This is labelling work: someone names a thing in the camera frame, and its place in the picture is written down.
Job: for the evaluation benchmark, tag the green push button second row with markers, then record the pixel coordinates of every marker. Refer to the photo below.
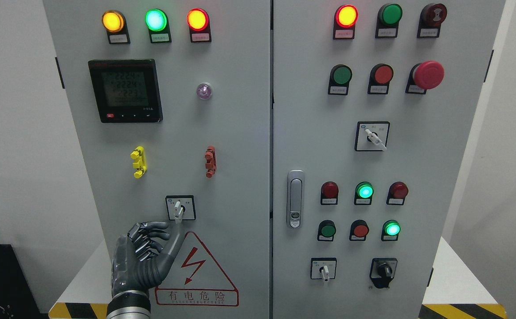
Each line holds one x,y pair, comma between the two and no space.
339,79

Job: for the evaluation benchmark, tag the yellow terminal connector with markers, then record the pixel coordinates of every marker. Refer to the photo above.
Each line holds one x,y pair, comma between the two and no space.
139,161

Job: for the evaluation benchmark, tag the black digital power meter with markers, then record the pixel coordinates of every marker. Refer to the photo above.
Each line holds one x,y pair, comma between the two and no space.
126,91

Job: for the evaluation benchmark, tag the grey right cabinet door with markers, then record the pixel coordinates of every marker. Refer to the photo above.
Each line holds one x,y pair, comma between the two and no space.
316,132

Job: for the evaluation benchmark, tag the dark red indicator light left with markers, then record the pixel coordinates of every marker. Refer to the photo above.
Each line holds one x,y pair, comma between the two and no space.
329,193

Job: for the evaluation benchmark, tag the red push button lower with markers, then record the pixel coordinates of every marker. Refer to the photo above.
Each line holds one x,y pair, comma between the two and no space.
358,230

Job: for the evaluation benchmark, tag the yellow indicator light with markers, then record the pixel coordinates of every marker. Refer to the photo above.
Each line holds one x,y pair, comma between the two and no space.
116,27

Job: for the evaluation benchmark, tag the white rotary selector switch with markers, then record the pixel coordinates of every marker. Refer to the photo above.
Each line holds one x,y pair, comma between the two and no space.
323,269
371,136
184,204

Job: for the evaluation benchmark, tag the green indicator light top left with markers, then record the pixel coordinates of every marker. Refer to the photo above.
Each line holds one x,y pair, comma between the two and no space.
158,26

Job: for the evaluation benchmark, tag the black rotary knob switch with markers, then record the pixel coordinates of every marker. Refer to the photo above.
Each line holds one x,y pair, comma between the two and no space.
382,271

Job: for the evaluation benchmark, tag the red push button second row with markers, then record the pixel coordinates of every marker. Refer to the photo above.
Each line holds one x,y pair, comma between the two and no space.
379,79

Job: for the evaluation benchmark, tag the green push button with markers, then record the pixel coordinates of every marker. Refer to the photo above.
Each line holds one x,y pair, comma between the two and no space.
326,230
388,18

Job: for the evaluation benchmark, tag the lit red indicator light right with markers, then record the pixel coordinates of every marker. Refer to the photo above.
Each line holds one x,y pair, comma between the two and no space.
344,23

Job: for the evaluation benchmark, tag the silver black robot forearm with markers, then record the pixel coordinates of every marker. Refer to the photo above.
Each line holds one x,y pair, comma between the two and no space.
132,304

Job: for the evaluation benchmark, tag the red mushroom emergency stop button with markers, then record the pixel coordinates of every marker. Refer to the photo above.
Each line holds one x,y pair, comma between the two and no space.
424,76

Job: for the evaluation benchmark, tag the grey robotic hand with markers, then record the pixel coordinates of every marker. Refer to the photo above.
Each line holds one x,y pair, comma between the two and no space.
144,256

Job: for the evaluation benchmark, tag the green push button lower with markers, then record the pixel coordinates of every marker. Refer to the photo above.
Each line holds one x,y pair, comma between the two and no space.
326,230

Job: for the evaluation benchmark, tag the dark red indicator light right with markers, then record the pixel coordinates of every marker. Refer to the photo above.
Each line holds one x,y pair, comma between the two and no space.
397,193

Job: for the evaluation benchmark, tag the silver cabinet door handle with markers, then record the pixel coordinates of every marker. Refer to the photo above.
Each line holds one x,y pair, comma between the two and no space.
294,198

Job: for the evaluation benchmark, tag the red electric hazard warning sticker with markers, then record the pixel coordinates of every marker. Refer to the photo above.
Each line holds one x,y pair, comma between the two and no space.
196,279

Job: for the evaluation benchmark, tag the grey cabinet door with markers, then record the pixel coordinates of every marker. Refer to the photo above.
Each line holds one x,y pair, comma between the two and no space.
316,132
233,207

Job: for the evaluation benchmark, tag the lit green button lower right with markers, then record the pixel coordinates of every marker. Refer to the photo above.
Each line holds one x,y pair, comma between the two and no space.
390,231

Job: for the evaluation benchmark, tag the green push button top right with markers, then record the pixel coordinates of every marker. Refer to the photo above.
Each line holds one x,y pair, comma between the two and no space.
388,18

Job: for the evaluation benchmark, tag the lit green indicator light middle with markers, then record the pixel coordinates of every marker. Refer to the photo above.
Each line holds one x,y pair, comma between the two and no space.
363,193

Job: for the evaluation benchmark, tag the dark red indicator light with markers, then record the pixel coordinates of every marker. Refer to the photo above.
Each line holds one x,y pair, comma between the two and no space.
397,193
329,193

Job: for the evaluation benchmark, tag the red-orange indicator light top left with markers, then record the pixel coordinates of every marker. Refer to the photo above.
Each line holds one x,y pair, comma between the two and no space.
199,26

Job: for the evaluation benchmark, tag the white platform with hazard stripes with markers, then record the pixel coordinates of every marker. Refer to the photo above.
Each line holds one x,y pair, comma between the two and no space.
453,293

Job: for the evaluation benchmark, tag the red terminal connector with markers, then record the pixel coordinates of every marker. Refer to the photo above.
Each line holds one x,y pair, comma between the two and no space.
211,161

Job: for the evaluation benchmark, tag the dark red buzzer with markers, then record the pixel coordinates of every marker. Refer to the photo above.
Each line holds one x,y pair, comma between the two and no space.
431,18

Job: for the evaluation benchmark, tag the grey left cabinet door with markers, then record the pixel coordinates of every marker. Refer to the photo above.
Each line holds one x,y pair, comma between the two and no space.
233,207

